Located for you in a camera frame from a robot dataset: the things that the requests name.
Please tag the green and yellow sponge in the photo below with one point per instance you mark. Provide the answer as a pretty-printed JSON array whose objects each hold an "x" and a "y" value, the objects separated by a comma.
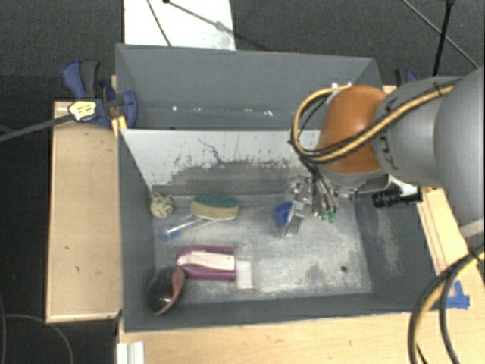
[{"x": 214, "y": 207}]

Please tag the speckled cream ball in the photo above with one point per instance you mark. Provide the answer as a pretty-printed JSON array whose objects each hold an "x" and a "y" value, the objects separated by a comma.
[{"x": 161, "y": 205}]

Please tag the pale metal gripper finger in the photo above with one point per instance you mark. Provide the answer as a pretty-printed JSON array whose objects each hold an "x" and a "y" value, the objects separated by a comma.
[
  {"x": 297, "y": 190},
  {"x": 295, "y": 220}
]

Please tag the black cylinder on white bracket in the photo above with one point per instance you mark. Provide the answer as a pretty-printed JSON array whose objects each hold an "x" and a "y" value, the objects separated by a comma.
[{"x": 390, "y": 197}]

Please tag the clear plastic packet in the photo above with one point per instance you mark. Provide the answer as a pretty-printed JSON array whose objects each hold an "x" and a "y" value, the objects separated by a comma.
[{"x": 245, "y": 275}]

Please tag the pale wood flat board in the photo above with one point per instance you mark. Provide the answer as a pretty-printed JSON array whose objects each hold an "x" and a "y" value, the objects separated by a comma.
[{"x": 85, "y": 222}]

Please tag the grey metal bin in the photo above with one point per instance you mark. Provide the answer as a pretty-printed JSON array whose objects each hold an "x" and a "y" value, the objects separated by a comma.
[{"x": 303, "y": 256}]

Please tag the small blue block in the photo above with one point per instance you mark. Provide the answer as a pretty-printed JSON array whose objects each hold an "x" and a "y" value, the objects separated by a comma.
[{"x": 282, "y": 214}]

